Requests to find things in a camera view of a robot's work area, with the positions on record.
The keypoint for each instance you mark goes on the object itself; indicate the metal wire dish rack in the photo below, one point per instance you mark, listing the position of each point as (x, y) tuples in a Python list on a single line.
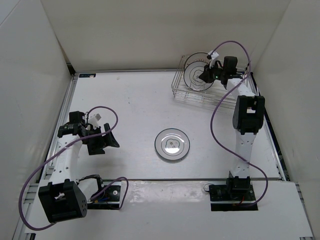
[(183, 93)]

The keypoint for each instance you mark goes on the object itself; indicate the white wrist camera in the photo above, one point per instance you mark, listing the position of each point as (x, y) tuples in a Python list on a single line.
[(212, 56), (93, 122)]

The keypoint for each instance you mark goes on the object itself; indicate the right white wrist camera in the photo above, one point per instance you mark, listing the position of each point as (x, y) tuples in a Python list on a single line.
[(212, 56)]

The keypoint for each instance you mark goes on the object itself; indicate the blue table label sticker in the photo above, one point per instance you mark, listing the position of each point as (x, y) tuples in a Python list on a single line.
[(87, 75)]

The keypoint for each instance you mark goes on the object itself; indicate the white green-rimmed plate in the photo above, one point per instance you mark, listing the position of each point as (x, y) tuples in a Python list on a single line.
[(191, 77), (172, 144)]

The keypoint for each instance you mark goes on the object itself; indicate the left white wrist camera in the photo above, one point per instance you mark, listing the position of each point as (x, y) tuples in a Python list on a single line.
[(93, 122)]

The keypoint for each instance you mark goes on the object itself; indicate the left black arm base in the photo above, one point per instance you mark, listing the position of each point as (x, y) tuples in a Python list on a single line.
[(107, 193)]

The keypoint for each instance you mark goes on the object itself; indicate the orange sunburst pattern plate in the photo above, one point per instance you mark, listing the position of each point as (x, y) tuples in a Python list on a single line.
[(196, 57)]

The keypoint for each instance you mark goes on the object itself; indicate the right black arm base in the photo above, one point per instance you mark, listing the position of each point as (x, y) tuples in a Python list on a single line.
[(235, 195)]

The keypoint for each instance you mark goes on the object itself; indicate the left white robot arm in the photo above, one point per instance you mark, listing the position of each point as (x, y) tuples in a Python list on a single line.
[(67, 197)]

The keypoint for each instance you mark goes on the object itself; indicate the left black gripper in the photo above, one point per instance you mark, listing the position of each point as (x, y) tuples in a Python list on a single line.
[(104, 141)]

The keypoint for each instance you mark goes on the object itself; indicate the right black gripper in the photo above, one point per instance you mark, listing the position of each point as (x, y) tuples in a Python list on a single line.
[(206, 76)]

